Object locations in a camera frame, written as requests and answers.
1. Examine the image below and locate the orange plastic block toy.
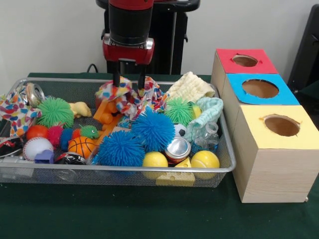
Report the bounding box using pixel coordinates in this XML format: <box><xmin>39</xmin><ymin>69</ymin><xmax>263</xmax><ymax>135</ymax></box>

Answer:
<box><xmin>93</xmin><ymin>101</ymin><xmax>125</xmax><ymax>145</ymax></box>

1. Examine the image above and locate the cream knitted cloth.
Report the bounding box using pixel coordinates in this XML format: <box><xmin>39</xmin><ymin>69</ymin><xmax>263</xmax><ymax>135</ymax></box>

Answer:
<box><xmin>166</xmin><ymin>71</ymin><xmax>215</xmax><ymax>100</ymax></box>

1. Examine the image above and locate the yellow plush duck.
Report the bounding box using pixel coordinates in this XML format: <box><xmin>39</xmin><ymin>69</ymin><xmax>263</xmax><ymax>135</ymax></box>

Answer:
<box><xmin>68</xmin><ymin>101</ymin><xmax>92</xmax><ymax>119</ymax></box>

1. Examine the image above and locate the dark green table cloth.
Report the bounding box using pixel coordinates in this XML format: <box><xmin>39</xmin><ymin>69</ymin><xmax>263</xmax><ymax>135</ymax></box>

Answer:
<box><xmin>0</xmin><ymin>72</ymin><xmax>319</xmax><ymax>239</ymax></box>
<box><xmin>298</xmin><ymin>81</ymin><xmax>319</xmax><ymax>119</ymax></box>

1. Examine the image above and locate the wooden box with three holes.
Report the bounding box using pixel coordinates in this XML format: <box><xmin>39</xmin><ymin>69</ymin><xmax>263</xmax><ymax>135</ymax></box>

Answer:
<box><xmin>210</xmin><ymin>48</ymin><xmax>319</xmax><ymax>204</ymax></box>

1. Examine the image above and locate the black upright panel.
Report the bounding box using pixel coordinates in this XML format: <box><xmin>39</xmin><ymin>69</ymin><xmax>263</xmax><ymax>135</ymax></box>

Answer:
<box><xmin>286</xmin><ymin>3</ymin><xmax>319</xmax><ymax>88</ymax></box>

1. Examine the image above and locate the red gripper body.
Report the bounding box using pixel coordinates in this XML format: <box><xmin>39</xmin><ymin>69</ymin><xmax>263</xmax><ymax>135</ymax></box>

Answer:
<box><xmin>103</xmin><ymin>43</ymin><xmax>155</xmax><ymax>65</ymax></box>

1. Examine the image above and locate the green spiky ball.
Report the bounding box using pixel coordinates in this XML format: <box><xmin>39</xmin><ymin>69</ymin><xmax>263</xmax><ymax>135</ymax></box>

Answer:
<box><xmin>164</xmin><ymin>98</ymin><xmax>194</xmax><ymax>125</ymax></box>
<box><xmin>37</xmin><ymin>97</ymin><xmax>75</xmax><ymax>128</ymax></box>

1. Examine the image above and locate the mint knitted cloth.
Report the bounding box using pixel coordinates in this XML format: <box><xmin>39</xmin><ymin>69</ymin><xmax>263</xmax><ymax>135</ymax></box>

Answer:
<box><xmin>185</xmin><ymin>97</ymin><xmax>224</xmax><ymax>142</ymax></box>

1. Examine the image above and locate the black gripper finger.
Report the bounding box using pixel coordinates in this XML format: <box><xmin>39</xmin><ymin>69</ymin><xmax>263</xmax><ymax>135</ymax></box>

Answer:
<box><xmin>138</xmin><ymin>64</ymin><xmax>147</xmax><ymax>97</ymax></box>
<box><xmin>112</xmin><ymin>61</ymin><xmax>121</xmax><ymax>88</ymax></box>

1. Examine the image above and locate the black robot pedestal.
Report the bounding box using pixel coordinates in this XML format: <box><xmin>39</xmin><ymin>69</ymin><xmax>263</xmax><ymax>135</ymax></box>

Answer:
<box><xmin>96</xmin><ymin>0</ymin><xmax>201</xmax><ymax>75</ymax></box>

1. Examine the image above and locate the silver mesh bin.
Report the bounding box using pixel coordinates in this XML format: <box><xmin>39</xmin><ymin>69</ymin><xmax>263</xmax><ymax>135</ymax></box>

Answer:
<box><xmin>0</xmin><ymin>77</ymin><xmax>237</xmax><ymax>189</ymax></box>

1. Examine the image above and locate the blue spiky ball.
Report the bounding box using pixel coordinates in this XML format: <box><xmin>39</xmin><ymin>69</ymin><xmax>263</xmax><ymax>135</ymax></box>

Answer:
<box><xmin>131</xmin><ymin>107</ymin><xmax>175</xmax><ymax>148</ymax></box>
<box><xmin>94</xmin><ymin>131</ymin><xmax>146</xmax><ymax>167</ymax></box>

